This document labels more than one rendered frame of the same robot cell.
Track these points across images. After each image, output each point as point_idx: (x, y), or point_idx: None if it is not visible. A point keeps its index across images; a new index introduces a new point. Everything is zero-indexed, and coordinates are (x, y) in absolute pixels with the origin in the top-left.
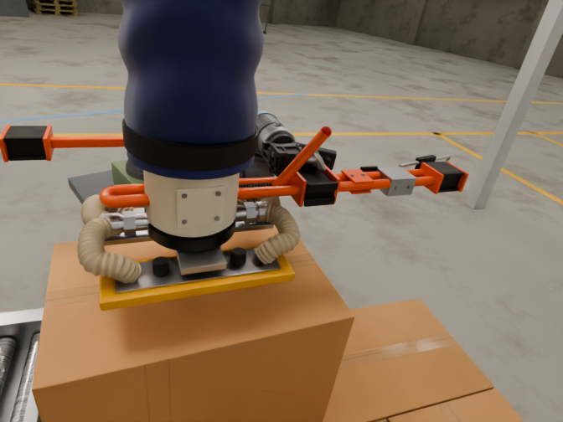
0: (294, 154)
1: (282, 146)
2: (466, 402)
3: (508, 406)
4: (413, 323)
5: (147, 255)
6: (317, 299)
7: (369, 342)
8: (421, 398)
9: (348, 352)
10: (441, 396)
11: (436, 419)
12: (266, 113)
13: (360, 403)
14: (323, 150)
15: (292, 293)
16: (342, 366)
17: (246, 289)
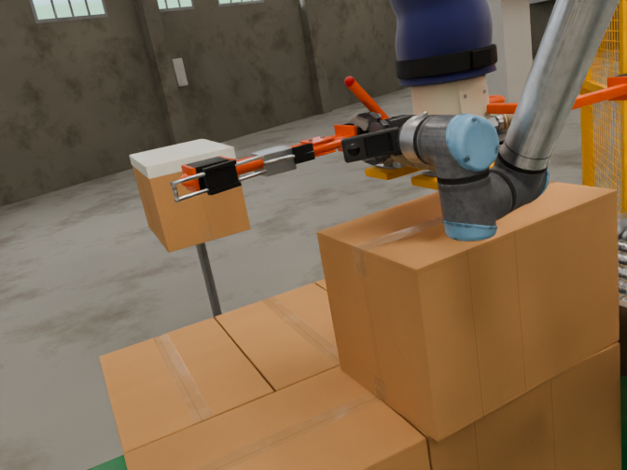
0: (384, 119)
1: (401, 117)
2: (175, 426)
3: (124, 437)
4: None
5: (523, 206)
6: (350, 229)
7: (282, 453)
8: (229, 415)
9: (313, 433)
10: (203, 423)
11: (220, 403)
12: (458, 115)
13: (301, 392)
14: (356, 135)
15: (372, 226)
16: (322, 416)
17: (413, 217)
